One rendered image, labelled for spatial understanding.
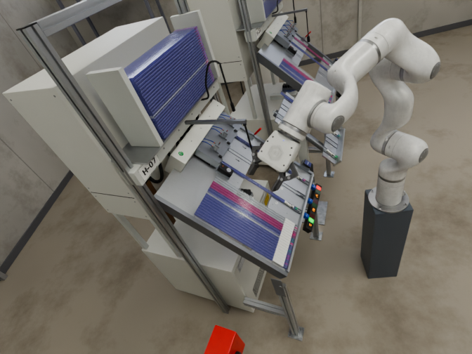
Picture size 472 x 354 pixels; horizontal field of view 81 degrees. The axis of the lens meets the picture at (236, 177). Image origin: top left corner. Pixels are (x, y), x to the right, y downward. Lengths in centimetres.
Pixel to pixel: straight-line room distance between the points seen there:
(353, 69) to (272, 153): 33
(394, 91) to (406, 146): 26
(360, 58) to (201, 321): 190
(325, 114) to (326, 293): 155
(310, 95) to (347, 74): 12
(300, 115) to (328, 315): 153
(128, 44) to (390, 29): 98
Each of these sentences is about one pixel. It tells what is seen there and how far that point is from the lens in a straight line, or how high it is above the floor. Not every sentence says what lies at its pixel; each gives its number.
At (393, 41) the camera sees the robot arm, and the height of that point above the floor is 158.
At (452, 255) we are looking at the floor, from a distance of 240.
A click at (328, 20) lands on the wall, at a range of 491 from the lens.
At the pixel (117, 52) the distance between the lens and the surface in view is 133.
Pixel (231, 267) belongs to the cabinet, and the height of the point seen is 62.
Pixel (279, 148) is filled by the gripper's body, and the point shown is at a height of 145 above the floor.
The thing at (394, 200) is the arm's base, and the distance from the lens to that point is 160.
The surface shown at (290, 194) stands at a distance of 160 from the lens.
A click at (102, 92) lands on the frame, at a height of 164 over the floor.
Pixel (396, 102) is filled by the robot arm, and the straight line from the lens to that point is 122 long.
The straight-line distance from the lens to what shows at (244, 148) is 160.
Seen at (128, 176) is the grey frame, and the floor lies 136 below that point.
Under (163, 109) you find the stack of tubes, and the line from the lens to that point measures 119.
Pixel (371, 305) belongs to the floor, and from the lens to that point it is 212.
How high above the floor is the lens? 195
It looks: 41 degrees down
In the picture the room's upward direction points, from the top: 20 degrees counter-clockwise
